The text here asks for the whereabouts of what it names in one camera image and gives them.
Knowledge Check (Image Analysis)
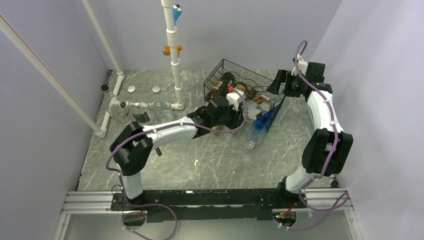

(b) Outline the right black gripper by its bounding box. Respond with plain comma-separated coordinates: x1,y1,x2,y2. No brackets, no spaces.
266,69,308,98

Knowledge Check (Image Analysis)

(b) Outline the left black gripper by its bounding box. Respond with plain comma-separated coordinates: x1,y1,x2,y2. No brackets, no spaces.
212,101,246,130

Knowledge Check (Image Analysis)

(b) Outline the dark green wine bottle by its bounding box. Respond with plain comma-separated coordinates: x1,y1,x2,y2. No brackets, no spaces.
204,72,235,102

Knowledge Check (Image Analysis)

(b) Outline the clear square bottle black cap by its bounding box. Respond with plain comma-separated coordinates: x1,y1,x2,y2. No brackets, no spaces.
247,93,279,121

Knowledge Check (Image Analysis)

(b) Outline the clear bottle dark label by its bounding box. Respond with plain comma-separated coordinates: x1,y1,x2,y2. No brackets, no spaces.
151,86,175,124

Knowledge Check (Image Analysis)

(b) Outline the clear bottle silver cap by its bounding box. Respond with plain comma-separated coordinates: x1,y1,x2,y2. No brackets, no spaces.
127,85,154,125

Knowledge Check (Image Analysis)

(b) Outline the clear round cork-stoppered bottle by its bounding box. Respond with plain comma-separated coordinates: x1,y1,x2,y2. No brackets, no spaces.
101,84,133,126

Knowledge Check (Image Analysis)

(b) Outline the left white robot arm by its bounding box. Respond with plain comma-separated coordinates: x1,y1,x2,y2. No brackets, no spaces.
106,96,248,210

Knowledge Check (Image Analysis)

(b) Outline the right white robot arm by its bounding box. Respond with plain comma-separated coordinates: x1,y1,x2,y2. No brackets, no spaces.
268,62,354,208

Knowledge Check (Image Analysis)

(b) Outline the dark gold-foil wine bottle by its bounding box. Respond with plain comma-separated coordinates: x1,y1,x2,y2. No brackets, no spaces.
212,83,248,132

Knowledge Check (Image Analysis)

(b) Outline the blue square glass bottle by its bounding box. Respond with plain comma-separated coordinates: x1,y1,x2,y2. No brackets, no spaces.
246,95,286,150

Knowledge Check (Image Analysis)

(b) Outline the orange pipe clamp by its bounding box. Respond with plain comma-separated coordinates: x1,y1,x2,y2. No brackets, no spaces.
162,45,183,57

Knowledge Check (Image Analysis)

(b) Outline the blue pipe clip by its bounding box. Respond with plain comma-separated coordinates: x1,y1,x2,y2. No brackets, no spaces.
172,4,183,26

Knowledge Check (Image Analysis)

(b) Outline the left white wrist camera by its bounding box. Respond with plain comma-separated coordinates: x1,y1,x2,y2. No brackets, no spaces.
226,89,245,111

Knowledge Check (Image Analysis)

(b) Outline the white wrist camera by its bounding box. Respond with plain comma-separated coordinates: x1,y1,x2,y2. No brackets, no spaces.
226,89,245,111
291,55,308,76

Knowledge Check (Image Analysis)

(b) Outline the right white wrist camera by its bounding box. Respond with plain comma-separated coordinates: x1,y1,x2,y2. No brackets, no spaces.
291,55,308,76

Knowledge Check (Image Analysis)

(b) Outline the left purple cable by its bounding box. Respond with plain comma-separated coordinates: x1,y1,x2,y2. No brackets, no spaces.
105,88,249,240

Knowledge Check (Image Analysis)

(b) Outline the purple cable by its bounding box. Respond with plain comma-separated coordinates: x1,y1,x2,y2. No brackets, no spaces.
105,88,249,240
273,40,351,232

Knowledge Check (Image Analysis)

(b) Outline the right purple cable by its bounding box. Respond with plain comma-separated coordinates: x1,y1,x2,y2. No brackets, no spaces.
273,40,351,232

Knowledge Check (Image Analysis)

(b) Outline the white PVC pipe frame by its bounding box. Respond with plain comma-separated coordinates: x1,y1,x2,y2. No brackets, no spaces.
0,0,185,138

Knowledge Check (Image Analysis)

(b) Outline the black wire wine rack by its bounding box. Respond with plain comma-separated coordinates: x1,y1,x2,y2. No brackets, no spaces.
203,58,291,101

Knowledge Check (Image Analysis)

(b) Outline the black handled metal tool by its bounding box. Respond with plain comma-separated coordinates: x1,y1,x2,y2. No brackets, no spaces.
155,147,163,156

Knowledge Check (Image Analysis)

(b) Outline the aluminium frame rail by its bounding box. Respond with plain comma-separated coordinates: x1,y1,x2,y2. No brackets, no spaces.
52,71,365,240

